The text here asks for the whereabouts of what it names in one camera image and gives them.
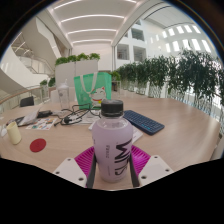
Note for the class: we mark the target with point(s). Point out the green tote bag cat print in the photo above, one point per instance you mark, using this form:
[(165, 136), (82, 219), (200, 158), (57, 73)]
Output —
[(93, 88)]

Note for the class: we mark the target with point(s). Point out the row of green potted trees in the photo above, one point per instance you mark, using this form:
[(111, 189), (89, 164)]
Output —
[(180, 78)]

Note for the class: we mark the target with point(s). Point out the flat round red coaster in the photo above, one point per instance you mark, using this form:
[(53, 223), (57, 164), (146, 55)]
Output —
[(38, 145)]

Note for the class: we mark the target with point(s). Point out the black chair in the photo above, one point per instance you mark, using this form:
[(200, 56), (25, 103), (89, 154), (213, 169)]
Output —
[(27, 101)]

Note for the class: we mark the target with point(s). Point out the purple drink bottle black cap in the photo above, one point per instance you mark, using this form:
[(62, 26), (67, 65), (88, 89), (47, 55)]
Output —
[(111, 146)]

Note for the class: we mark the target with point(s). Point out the white planter box with greenery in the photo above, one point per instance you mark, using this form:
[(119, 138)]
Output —
[(76, 70)]

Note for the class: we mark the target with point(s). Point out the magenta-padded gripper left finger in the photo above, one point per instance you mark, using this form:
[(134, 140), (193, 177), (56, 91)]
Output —
[(72, 170)]

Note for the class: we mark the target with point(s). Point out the colourful printed leaflet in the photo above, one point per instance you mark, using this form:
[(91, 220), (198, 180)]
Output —
[(41, 124)]

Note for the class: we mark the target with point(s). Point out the open white notebook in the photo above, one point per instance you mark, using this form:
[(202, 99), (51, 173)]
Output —
[(29, 118)]

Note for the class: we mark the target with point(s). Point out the clear plastic water bottle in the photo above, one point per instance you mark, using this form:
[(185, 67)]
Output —
[(63, 96)]

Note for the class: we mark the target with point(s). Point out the dark blue keyboard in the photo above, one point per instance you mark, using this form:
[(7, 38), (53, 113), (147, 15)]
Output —
[(144, 122)]

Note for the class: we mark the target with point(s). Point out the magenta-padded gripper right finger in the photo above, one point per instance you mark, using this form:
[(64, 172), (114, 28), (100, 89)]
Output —
[(154, 168)]

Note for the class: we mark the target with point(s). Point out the pale yellow cup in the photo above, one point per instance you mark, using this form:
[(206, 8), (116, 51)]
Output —
[(14, 133)]

